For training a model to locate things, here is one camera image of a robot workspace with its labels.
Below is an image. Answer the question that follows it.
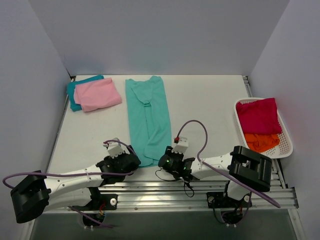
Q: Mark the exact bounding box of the mint green t shirt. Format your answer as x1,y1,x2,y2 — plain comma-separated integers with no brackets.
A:
125,76,172,168

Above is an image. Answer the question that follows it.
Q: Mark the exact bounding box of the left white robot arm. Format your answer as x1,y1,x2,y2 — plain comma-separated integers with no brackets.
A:
10,153,141,224

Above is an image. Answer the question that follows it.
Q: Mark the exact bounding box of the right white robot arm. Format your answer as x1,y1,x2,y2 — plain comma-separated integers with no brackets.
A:
158,145,279,207

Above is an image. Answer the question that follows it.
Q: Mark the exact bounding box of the pink folded t shirt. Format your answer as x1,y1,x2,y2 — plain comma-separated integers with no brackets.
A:
73,77,122,112

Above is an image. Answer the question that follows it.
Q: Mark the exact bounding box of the teal folded t shirt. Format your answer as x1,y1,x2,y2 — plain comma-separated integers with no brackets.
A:
66,75,104,112

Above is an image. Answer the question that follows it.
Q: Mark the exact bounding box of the orange t shirt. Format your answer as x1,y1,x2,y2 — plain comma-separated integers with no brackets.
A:
244,133,280,153

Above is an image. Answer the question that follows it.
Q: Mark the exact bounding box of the magenta t shirt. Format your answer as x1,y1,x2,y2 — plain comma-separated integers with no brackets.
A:
235,98,282,135

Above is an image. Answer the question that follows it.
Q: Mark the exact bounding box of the white plastic basket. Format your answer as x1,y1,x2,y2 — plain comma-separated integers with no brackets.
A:
233,97,293,159

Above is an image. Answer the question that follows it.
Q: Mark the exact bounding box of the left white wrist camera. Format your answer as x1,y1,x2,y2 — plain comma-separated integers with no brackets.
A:
103,137,126,159

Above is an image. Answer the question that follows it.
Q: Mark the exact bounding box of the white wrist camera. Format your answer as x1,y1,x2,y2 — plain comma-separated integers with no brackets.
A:
172,136,189,155
103,137,126,159

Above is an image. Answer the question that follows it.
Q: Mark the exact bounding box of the thin black cable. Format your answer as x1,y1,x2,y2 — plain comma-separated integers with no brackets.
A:
154,168,195,198

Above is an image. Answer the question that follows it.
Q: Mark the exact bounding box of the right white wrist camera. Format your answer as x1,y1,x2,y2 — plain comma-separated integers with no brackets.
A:
172,136,189,155

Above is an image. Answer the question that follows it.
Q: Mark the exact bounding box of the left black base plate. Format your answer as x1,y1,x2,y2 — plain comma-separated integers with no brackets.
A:
74,193,118,211

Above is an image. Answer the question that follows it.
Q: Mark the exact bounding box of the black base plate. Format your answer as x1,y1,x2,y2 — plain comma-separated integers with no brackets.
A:
74,193,118,211
206,192,252,209

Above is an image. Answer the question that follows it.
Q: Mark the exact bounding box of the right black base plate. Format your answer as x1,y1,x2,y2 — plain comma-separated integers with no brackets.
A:
206,192,252,209

